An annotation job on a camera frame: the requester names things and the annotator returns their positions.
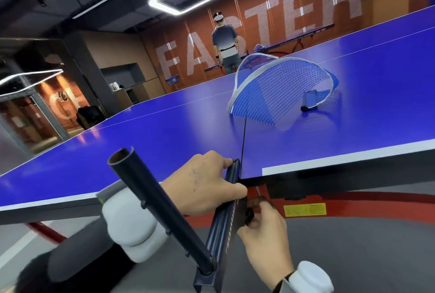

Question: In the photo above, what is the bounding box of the white right wrist tracker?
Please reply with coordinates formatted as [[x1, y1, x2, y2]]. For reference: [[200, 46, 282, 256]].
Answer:
[[288, 261, 335, 293]]

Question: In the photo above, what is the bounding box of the person's left hand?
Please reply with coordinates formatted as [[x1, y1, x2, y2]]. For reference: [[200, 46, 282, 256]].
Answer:
[[160, 150, 249, 217]]

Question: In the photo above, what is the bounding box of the yellow warning sticker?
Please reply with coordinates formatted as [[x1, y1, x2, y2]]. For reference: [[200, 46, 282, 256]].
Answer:
[[284, 203, 327, 217]]

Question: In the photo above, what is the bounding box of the blue table tennis table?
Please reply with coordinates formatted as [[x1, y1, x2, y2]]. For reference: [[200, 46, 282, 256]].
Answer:
[[204, 24, 336, 73]]

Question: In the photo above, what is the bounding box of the black bag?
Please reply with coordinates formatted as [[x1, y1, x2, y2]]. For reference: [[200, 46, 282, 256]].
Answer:
[[76, 106, 106, 130]]

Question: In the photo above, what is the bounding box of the white left wrist tracker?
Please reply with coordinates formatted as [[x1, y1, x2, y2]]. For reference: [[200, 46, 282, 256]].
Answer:
[[97, 180, 168, 263]]

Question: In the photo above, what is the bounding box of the person's right hand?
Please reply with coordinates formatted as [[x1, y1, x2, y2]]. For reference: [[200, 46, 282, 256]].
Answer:
[[237, 196, 295, 291]]

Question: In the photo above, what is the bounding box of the glass door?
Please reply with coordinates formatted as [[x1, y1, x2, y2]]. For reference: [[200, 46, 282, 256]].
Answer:
[[0, 75, 70, 157]]

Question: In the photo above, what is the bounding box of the person's left forearm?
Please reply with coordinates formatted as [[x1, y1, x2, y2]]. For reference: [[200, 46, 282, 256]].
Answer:
[[14, 221, 135, 293]]

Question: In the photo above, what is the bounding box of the white wrist tracker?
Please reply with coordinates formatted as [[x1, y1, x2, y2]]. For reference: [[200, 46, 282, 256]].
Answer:
[[97, 180, 168, 263], [288, 261, 335, 293]]

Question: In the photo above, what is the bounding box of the person's right forearm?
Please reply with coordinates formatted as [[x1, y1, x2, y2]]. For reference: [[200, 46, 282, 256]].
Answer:
[[271, 277, 294, 293]]

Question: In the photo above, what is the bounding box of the dark blue net post clamp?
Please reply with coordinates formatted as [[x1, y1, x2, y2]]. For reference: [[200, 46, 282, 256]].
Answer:
[[107, 147, 248, 293], [300, 90, 336, 113]]

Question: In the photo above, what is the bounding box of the blue table tennis net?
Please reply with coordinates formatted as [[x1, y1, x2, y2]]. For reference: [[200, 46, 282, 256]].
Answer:
[[227, 53, 340, 132]]

